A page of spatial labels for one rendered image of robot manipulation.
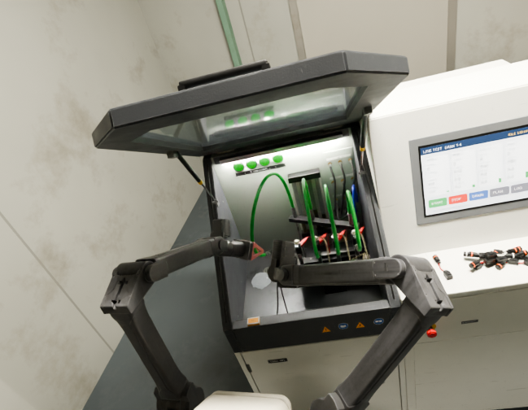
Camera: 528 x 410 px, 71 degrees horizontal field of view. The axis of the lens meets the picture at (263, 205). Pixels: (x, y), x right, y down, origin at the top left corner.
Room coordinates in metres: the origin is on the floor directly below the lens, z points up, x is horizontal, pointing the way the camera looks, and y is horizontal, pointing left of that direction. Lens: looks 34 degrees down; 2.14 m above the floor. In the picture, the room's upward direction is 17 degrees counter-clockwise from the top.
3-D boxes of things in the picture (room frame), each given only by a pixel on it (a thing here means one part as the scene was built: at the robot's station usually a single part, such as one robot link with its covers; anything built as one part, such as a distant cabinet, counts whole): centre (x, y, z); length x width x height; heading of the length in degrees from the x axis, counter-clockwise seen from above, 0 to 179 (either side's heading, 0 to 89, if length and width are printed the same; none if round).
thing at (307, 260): (1.17, -0.20, 0.91); 0.34 x 0.10 x 0.15; 79
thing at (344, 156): (1.40, -0.37, 1.20); 0.13 x 0.03 x 0.31; 79
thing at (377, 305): (0.96, -0.04, 0.87); 0.62 x 0.04 x 0.16; 79
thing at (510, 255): (0.90, -0.78, 1.01); 0.23 x 0.11 x 0.06; 79
